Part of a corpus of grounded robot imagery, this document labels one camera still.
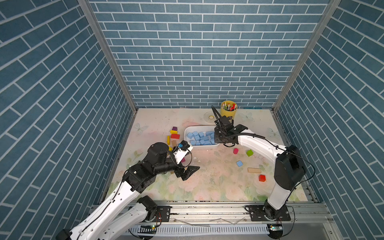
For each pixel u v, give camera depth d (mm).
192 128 1042
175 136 1036
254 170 897
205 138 1031
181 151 565
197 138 1012
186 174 586
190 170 576
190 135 1019
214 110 782
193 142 1006
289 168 468
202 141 990
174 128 1058
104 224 408
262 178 866
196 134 1021
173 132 1050
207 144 992
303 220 722
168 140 992
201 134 1040
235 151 961
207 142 994
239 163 910
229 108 1083
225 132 681
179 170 579
